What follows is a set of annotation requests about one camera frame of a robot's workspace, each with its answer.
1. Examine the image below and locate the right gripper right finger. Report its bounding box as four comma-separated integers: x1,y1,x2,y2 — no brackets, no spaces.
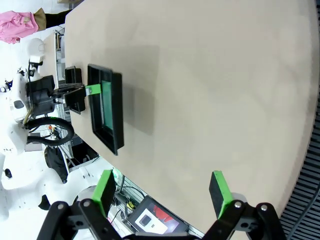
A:
204,170,287,240

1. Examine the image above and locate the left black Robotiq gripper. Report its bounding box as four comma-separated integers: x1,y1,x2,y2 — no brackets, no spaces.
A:
26,65,102,116

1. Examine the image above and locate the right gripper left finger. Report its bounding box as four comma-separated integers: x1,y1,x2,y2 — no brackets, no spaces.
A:
36,169,118,240

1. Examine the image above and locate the green circuit board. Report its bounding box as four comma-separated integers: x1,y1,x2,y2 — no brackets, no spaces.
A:
100,79,114,131

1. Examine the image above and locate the black ESD tray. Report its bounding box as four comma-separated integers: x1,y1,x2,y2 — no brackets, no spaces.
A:
86,63,125,157

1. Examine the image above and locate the black tablet screen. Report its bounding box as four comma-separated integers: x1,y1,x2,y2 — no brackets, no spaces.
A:
126,195,190,236

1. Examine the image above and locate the black slotted board rack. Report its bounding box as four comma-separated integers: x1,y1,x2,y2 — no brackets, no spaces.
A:
281,98,320,240

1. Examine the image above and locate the person in red jacket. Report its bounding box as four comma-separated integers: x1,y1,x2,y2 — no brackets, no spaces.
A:
0,7,74,45

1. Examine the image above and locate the left arm black cable sleeve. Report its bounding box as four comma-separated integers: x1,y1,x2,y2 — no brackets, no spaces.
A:
24,117,75,148

